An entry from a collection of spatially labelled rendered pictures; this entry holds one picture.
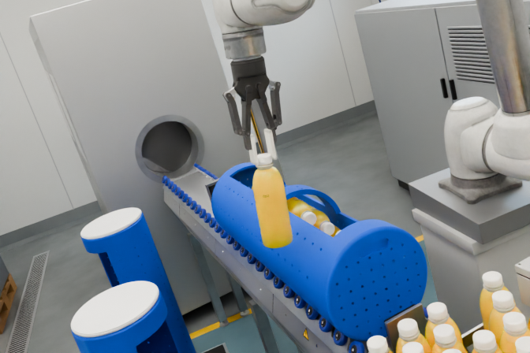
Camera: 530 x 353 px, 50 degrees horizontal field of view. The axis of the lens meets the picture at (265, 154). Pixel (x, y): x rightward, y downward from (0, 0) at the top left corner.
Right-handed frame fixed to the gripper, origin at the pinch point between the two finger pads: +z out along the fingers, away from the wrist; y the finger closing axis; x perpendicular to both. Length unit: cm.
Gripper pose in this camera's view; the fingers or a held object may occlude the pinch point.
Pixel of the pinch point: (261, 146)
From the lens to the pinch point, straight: 127.5
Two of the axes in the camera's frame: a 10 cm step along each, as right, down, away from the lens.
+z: 1.6, 9.5, 2.5
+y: -9.0, 2.5, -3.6
